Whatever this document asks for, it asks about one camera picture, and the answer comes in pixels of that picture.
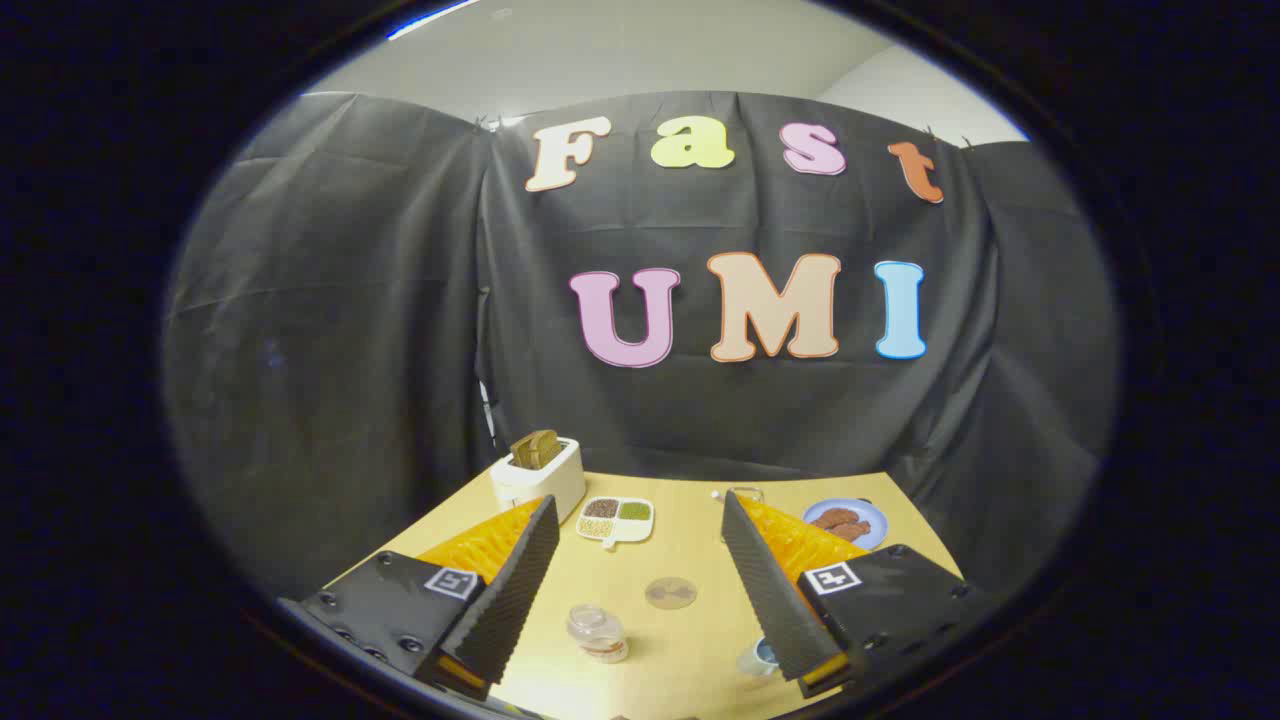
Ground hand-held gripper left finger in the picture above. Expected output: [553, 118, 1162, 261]
[297, 494, 561, 701]

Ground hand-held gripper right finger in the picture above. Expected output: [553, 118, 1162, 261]
[720, 490, 986, 699]

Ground blue and white cup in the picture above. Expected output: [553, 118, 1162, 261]
[737, 636, 783, 678]

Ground round coaster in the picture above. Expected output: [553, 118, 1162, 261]
[644, 576, 698, 611]

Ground brown fried food pieces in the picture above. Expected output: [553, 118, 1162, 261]
[810, 507, 873, 544]

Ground wooden table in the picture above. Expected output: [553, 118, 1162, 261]
[325, 470, 966, 720]

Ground white toaster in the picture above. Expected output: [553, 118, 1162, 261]
[489, 437, 587, 523]

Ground blue plate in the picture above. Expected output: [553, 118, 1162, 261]
[802, 498, 889, 553]

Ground white divided dish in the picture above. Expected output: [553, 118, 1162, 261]
[575, 496, 656, 551]

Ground brown toast slice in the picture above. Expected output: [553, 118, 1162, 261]
[510, 429, 564, 469]

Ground black backdrop cloth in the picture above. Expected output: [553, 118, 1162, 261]
[165, 90, 1119, 601]

